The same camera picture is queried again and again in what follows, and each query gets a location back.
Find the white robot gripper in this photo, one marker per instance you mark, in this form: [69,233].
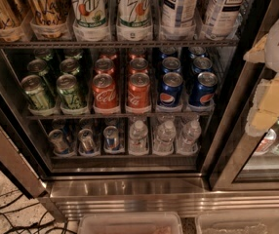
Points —
[264,112]

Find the clear water bottle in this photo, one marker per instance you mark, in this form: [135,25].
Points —
[187,143]
[164,138]
[138,138]

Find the right tea bottle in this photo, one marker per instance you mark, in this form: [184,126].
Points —
[220,17]

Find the tea bottle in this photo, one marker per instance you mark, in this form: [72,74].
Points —
[178,13]
[220,17]

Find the glass fridge door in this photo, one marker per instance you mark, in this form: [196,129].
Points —
[235,164]

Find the left tea bottle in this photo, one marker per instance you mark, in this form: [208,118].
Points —
[178,13]

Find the right 7up bottle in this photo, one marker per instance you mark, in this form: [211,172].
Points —
[134,13]

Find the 7up bottle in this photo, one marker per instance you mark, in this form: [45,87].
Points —
[134,13]
[89,13]

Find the left 7up bottle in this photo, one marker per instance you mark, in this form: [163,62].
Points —
[89,13]

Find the front right Pepsi can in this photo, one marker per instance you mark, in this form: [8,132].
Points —
[203,89]

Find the second row right Pepsi can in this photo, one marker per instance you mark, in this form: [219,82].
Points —
[202,64]

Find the second row pepsi can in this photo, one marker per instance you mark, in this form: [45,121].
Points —
[170,64]
[202,64]

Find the second row left Pepsi can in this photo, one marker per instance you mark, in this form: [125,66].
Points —
[170,64]

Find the front left Pepsi can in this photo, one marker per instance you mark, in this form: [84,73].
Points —
[170,89]

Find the front right Coca-Cola can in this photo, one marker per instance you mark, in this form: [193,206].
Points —
[138,90]

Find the second row right Coca-Cola can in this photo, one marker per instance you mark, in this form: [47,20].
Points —
[138,65]

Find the second row coca-cola can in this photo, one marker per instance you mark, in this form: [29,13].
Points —
[105,66]
[138,65]

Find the right clear plastic bin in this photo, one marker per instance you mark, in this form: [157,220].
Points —
[238,222]

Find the clear plastic bin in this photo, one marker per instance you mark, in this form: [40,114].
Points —
[238,222]
[131,223]

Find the second row left Coca-Cola can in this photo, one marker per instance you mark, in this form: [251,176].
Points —
[105,66]

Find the front left Coca-Cola can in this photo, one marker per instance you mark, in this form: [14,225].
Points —
[104,91]

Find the Red Bull can right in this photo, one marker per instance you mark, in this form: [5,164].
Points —
[111,138]

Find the red bull can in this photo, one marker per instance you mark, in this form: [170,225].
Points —
[60,143]
[111,138]
[87,144]

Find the Red Bull can middle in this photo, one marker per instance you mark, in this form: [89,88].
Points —
[87,144]

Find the left clear plastic bin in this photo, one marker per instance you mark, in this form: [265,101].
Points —
[131,223]

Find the front right green can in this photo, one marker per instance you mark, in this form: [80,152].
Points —
[70,93]

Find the second row right green can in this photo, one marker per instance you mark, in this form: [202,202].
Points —
[70,66]

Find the second row green can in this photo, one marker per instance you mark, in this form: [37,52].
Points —
[70,66]
[41,68]

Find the Red Bull can left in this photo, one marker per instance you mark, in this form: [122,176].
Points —
[60,143]

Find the second row left green can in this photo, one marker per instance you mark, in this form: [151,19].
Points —
[41,68]

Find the front left green can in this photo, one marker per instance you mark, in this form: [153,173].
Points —
[39,97]

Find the upper wire shelf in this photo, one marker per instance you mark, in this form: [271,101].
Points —
[115,44]

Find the wire shelf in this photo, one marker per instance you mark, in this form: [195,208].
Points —
[115,44]
[117,115]

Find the middle wire shelf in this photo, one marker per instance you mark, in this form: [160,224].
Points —
[117,115]

